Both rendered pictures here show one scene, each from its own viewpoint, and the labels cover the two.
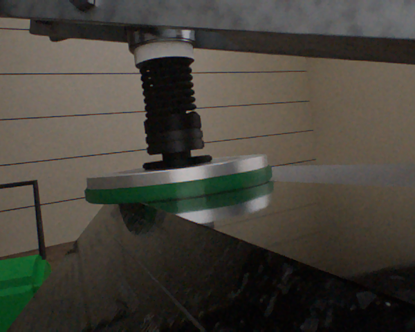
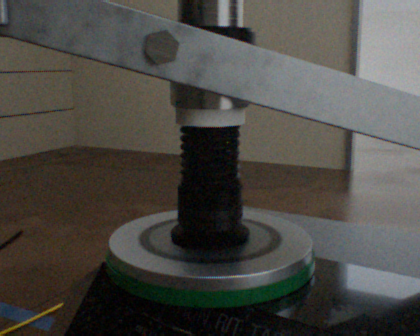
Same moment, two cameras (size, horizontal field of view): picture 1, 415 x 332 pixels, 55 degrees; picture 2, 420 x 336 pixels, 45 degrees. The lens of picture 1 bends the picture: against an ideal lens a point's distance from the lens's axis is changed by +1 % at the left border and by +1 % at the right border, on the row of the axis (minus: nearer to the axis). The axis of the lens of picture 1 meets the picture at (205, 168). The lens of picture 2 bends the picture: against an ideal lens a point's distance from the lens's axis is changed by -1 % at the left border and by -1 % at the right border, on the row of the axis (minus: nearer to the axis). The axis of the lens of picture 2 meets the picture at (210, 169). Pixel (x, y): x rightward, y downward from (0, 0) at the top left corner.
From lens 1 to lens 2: 0.36 m
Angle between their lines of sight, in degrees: 34
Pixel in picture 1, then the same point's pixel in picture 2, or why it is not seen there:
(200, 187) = (296, 283)
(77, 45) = not seen: outside the picture
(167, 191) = (273, 292)
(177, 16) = (276, 98)
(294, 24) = (385, 131)
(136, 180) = (241, 282)
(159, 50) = (228, 118)
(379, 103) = not seen: hidden behind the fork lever
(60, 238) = not seen: outside the picture
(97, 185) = (180, 284)
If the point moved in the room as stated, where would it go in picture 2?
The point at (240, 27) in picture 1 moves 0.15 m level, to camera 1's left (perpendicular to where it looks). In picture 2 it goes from (338, 123) to (204, 135)
